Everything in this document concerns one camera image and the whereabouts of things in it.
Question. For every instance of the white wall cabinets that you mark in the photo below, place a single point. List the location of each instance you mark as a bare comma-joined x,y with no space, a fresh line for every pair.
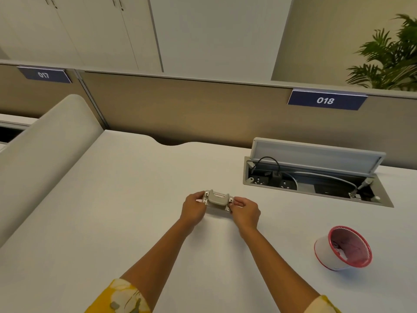
97,29

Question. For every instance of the person's left thumb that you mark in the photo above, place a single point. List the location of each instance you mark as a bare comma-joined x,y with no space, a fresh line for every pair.
200,201

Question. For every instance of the person's left forearm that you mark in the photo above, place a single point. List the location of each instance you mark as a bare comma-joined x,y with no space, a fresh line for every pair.
156,254

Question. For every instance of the green potted plant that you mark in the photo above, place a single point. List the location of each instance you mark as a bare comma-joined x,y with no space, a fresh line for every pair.
391,61

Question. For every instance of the white cup with red rim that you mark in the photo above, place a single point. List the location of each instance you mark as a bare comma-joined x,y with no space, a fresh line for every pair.
329,252

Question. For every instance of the yellow floral sleeve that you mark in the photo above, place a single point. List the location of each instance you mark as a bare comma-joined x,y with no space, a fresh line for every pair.
117,298
324,305

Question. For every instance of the person's right hand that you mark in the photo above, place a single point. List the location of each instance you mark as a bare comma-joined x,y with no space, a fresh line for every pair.
247,215

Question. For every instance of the person's right thumb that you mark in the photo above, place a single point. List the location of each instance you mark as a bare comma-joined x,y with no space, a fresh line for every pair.
235,209

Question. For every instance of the grey connector housing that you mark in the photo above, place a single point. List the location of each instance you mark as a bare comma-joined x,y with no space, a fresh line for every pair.
217,200

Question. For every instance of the yellow floral left sleeve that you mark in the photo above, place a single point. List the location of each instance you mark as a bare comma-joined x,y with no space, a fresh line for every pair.
117,298

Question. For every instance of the small blue desk sign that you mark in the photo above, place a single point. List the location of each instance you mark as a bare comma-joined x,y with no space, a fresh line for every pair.
44,74

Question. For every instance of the person's right forearm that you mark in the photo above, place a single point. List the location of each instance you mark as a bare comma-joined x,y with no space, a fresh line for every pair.
280,267

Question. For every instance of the neighbouring white desk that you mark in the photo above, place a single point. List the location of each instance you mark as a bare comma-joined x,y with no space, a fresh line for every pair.
13,127

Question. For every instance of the grey rounded side divider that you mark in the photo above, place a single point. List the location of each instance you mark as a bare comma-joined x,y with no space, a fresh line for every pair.
49,153

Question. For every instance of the large blue desk sign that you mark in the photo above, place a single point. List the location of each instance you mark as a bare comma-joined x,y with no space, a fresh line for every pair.
327,100

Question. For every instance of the person's left hand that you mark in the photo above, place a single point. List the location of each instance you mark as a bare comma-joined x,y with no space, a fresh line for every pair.
190,210

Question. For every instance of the yellow floral right sleeve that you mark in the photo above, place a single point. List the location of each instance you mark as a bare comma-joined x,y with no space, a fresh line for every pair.
324,305

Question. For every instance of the beige desk partition panel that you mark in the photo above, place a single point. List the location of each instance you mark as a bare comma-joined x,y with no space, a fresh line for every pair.
202,110

